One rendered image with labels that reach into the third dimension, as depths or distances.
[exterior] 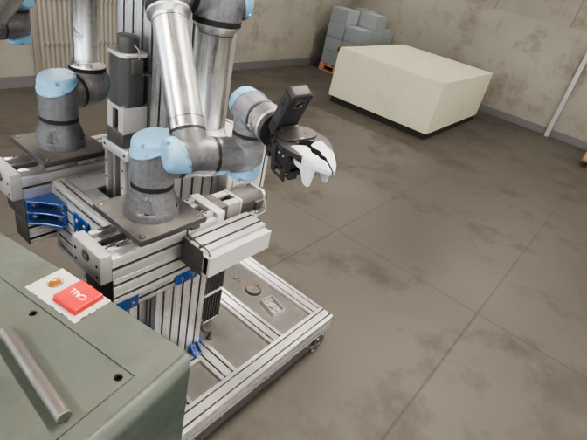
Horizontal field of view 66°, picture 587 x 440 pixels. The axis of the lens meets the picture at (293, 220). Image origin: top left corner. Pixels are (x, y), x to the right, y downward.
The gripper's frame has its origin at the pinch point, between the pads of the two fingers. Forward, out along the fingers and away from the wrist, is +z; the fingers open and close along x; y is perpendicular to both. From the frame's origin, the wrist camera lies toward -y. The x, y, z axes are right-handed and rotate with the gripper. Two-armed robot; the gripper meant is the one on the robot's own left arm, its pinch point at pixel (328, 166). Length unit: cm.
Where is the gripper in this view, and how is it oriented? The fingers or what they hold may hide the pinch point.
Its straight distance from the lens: 74.3
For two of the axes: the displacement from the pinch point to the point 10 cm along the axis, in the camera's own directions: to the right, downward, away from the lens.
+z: 4.7, 5.4, -6.9
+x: -8.8, 2.2, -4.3
